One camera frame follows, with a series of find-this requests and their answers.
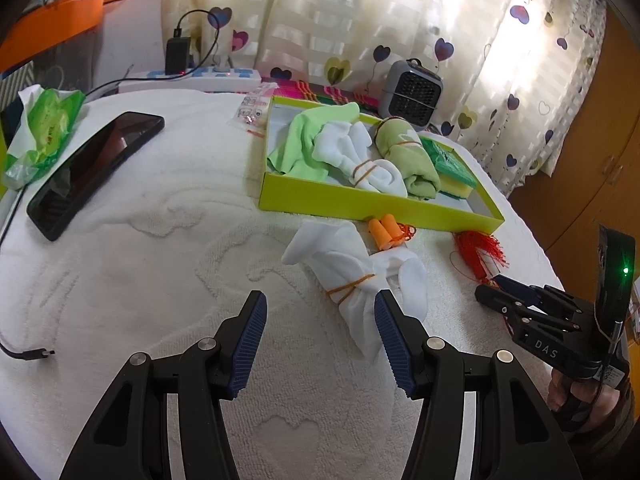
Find black smartphone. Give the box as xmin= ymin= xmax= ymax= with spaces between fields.
xmin=26 ymin=111 xmax=166 ymax=242

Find white cloth bundle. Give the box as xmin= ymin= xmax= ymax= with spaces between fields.
xmin=312 ymin=121 xmax=408 ymax=198
xmin=281 ymin=220 xmax=427 ymax=359

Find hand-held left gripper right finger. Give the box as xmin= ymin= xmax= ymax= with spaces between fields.
xmin=373 ymin=290 xmax=583 ymax=480

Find small grey heater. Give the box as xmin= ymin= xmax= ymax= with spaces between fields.
xmin=377 ymin=58 xmax=445 ymax=126

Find wooden cabinet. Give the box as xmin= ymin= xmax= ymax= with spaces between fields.
xmin=509 ymin=5 xmax=640 ymax=311

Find striped grey box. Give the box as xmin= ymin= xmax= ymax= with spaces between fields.
xmin=0 ymin=57 xmax=65 ymax=121

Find thin light green cloth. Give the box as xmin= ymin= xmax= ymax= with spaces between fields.
xmin=266 ymin=102 xmax=361 ymax=182

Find green plastic packet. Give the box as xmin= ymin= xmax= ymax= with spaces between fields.
xmin=421 ymin=137 xmax=477 ymax=187

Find black charger adapter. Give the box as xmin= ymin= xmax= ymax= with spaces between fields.
xmin=166 ymin=36 xmax=192 ymax=75

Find green tissue pack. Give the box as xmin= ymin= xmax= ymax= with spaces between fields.
xmin=1 ymin=85 xmax=86 ymax=191

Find person's right hand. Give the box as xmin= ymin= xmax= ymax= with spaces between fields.
xmin=545 ymin=370 xmax=632 ymax=436

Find orange corded earplugs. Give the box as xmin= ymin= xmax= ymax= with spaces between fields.
xmin=369 ymin=213 xmax=417 ymax=252

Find yellow-green cardboard box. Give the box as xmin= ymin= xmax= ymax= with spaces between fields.
xmin=257 ymin=95 xmax=506 ymax=234

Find white embossed towel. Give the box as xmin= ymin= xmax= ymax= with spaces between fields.
xmin=0 ymin=89 xmax=572 ymax=480

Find red tassel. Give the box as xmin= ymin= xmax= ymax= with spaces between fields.
xmin=451 ymin=230 xmax=509 ymax=282

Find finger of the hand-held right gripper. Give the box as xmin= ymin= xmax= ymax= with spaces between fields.
xmin=475 ymin=284 xmax=538 ymax=326
xmin=492 ymin=275 xmax=576 ymax=311

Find colourful woven mat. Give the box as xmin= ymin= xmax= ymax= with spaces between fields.
xmin=260 ymin=78 xmax=387 ymax=112

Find white power strip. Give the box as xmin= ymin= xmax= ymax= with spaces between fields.
xmin=118 ymin=65 xmax=264 ymax=94

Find clear blister packet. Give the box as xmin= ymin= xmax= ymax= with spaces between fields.
xmin=228 ymin=85 xmax=277 ymax=137

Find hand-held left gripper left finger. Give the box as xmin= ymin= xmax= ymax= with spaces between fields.
xmin=60 ymin=290 xmax=268 ymax=480

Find green towel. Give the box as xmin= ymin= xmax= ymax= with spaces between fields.
xmin=375 ymin=117 xmax=442 ymax=202

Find small yellow sponge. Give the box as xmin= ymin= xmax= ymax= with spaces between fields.
xmin=436 ymin=179 xmax=477 ymax=202

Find black charging cable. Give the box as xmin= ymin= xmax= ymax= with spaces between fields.
xmin=0 ymin=9 xmax=222 ymax=362

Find heart print curtain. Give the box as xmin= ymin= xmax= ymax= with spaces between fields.
xmin=160 ymin=0 xmax=610 ymax=197

